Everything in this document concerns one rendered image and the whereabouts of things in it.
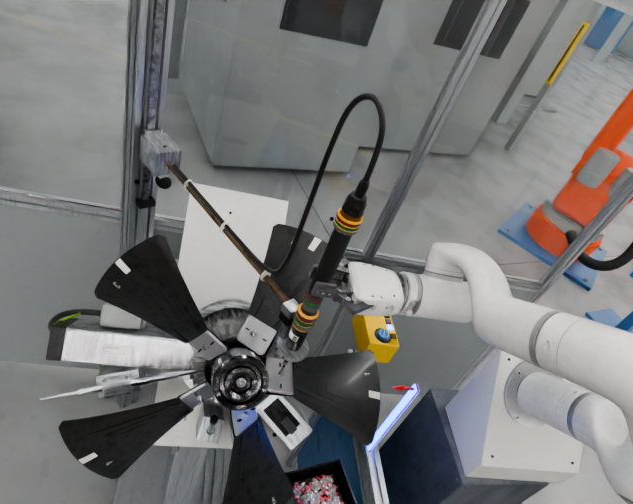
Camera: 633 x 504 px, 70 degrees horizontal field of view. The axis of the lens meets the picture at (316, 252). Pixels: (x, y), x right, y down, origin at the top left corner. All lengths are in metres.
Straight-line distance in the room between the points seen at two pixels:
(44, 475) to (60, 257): 0.88
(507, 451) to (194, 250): 1.01
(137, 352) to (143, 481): 1.06
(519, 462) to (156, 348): 1.02
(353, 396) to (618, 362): 0.63
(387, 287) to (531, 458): 0.80
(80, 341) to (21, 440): 1.21
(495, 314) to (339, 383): 0.47
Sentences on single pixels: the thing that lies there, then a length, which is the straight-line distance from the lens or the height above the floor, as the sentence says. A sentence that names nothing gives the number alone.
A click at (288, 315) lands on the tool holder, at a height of 1.38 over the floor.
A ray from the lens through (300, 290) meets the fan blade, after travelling 1.01.
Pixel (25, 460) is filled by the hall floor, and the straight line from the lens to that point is 2.29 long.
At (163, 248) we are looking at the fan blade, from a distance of 0.94.
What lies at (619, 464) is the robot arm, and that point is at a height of 1.37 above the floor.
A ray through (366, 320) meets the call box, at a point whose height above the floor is 1.07.
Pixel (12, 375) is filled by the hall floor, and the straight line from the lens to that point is 2.49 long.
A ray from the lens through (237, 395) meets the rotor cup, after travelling 1.00.
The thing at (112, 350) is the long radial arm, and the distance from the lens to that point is 1.15.
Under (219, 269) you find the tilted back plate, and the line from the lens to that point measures 1.23.
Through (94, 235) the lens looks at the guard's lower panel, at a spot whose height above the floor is 0.88.
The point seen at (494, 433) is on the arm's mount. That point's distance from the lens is 1.41.
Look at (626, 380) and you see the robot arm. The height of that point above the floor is 1.72.
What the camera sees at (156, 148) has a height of 1.42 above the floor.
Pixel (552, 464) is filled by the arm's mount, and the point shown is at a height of 1.02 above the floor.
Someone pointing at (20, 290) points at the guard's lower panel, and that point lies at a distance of 2.07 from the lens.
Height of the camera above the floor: 2.05
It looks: 38 degrees down
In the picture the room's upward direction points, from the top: 22 degrees clockwise
